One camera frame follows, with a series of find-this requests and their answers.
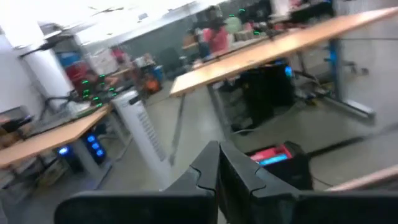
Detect red black power station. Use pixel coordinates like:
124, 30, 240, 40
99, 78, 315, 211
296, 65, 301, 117
245, 141, 314, 191

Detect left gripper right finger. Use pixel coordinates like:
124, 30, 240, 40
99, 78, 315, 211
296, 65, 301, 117
219, 141, 398, 224

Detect person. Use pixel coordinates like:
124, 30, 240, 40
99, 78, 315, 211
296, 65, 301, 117
200, 5, 230, 55

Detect black computer tower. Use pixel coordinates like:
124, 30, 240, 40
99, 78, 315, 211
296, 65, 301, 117
238, 63, 296, 125

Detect tangled cables under desk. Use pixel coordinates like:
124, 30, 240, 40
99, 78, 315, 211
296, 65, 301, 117
294, 70, 332, 105

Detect long wooden desk top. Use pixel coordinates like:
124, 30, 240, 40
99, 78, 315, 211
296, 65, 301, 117
169, 6, 398, 98

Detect white round pillar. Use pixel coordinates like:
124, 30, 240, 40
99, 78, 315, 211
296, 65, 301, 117
2, 20, 77, 110

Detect short wooden desk top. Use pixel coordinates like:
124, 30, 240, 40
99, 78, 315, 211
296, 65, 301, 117
0, 104, 113, 169

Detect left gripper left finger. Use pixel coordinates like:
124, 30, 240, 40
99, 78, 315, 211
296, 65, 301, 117
54, 140, 221, 224

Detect black power cable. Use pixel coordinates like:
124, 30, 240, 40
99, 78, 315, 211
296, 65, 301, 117
312, 175, 333, 188

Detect blue lit computer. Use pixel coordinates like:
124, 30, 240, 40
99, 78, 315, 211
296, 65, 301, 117
81, 132, 107, 166

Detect grey desk leg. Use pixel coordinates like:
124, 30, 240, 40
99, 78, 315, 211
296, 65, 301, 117
323, 37, 376, 121
169, 92, 187, 166
70, 136, 113, 190

